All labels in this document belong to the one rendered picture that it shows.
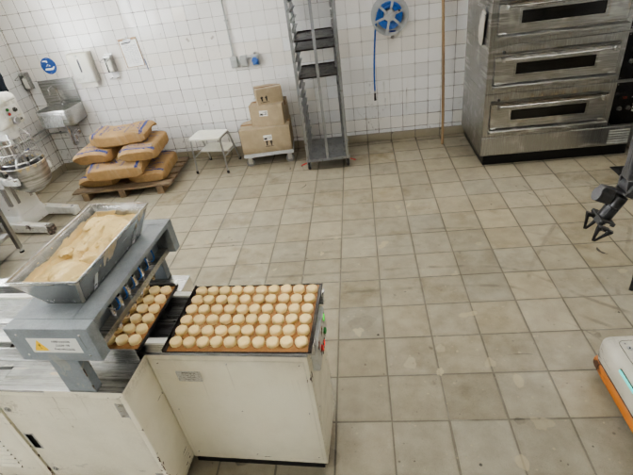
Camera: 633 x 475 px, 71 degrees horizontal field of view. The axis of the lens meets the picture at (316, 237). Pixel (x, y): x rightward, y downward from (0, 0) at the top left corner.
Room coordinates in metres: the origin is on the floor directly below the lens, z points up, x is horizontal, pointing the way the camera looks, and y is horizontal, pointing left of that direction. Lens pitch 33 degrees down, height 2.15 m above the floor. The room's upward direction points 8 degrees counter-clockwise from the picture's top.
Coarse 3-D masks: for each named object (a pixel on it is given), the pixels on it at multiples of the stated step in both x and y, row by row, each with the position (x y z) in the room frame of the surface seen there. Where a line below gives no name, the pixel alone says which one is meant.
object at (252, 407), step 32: (160, 352) 1.33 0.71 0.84; (160, 384) 1.34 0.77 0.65; (192, 384) 1.30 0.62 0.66; (224, 384) 1.27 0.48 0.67; (256, 384) 1.24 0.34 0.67; (288, 384) 1.21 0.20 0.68; (320, 384) 1.31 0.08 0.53; (192, 416) 1.32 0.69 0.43; (224, 416) 1.28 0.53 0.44; (256, 416) 1.25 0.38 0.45; (288, 416) 1.22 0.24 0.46; (320, 416) 1.22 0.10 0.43; (192, 448) 1.33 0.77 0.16; (224, 448) 1.30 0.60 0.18; (256, 448) 1.26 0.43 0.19; (288, 448) 1.23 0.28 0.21; (320, 448) 1.20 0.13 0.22
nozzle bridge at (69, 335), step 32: (160, 224) 1.80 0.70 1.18; (128, 256) 1.57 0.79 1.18; (160, 256) 1.74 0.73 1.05; (96, 288) 1.38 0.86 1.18; (32, 320) 1.24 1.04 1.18; (64, 320) 1.21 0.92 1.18; (96, 320) 1.20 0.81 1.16; (32, 352) 1.21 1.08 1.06; (64, 352) 1.18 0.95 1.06; (96, 352) 1.15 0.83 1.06; (96, 384) 1.19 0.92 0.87
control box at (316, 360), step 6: (318, 312) 1.43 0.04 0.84; (318, 318) 1.40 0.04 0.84; (324, 318) 1.45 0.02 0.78; (318, 324) 1.36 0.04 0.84; (324, 324) 1.43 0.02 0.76; (318, 330) 1.33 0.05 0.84; (318, 336) 1.30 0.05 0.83; (324, 336) 1.39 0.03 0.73; (318, 348) 1.26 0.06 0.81; (318, 354) 1.25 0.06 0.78; (312, 360) 1.24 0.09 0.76; (318, 360) 1.24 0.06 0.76; (318, 366) 1.24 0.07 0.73
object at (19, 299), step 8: (0, 296) 1.83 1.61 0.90; (8, 296) 1.82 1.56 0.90; (16, 296) 1.81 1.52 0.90; (24, 296) 1.80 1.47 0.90; (32, 296) 1.79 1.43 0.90; (176, 296) 1.62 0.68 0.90; (184, 296) 1.61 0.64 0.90; (0, 304) 1.82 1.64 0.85; (8, 304) 1.81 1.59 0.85; (16, 304) 1.81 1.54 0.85; (24, 304) 1.79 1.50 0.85; (168, 304) 1.63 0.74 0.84; (176, 304) 1.63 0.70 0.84; (184, 304) 1.62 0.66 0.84
